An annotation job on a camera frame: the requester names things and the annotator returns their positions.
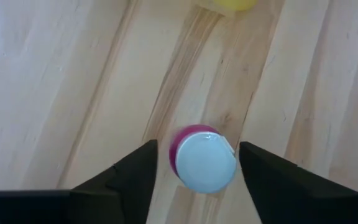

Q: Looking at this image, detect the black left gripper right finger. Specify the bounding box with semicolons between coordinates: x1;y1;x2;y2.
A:
239;141;358;224

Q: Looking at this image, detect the yellow translucent plastic bin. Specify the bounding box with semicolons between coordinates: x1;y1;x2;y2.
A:
197;0;259;13

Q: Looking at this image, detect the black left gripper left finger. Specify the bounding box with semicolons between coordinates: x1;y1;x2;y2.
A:
0;139;159;224

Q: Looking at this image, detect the small crimson paint bottle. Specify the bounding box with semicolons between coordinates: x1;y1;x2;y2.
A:
168;124;238;195

